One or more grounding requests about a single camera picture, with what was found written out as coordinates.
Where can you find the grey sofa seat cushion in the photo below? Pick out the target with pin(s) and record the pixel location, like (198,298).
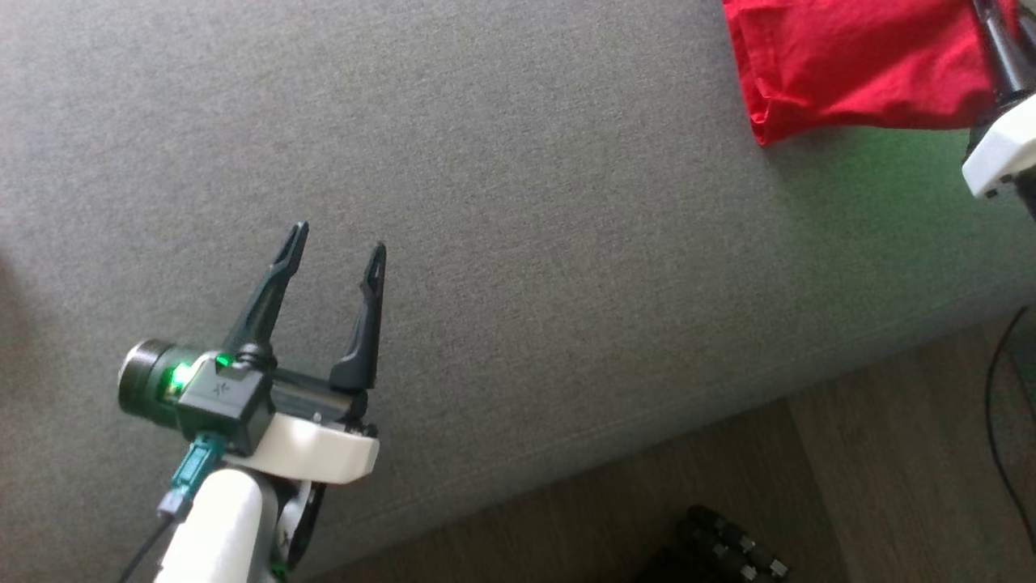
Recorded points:
(518,243)

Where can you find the plain red garment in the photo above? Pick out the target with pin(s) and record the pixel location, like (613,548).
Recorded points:
(858,65)

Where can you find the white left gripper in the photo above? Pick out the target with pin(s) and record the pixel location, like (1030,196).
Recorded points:
(316,453)

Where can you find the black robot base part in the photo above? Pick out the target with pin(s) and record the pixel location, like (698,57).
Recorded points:
(720,551)

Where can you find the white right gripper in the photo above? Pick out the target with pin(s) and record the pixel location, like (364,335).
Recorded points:
(1008,150)

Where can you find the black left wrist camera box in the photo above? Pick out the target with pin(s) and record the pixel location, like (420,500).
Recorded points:
(227,401)

